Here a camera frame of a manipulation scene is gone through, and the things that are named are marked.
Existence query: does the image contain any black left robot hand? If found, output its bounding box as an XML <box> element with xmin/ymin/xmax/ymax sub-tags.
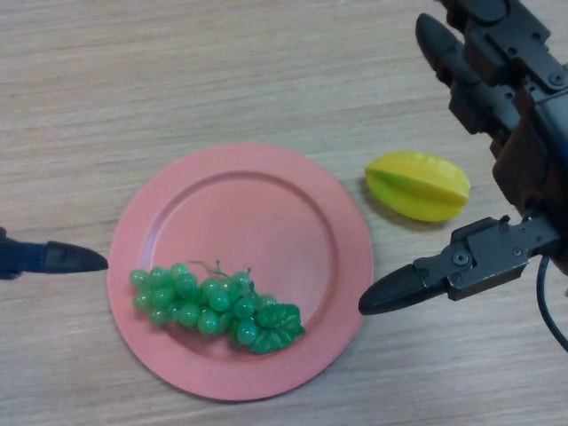
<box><xmin>0</xmin><ymin>226</ymin><xmax>109</xmax><ymax>280</ymax></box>

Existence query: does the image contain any pink round plate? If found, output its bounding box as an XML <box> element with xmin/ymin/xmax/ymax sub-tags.
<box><xmin>106</xmin><ymin>142</ymin><xmax>375</xmax><ymax>404</ymax></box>

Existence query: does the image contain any yellow starfruit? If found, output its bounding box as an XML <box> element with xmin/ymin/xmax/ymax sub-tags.
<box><xmin>364</xmin><ymin>150</ymin><xmax>471</xmax><ymax>223</ymax></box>

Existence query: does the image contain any green grape bunch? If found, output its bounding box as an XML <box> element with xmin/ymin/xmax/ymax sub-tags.
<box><xmin>129</xmin><ymin>259</ymin><xmax>307</xmax><ymax>356</ymax></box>

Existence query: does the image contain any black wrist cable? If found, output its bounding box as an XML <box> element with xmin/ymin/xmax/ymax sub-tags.
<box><xmin>536</xmin><ymin>256</ymin><xmax>568</xmax><ymax>354</ymax></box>

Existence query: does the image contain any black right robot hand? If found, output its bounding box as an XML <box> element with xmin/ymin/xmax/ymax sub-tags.
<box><xmin>358</xmin><ymin>0</ymin><xmax>568</xmax><ymax>316</ymax></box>

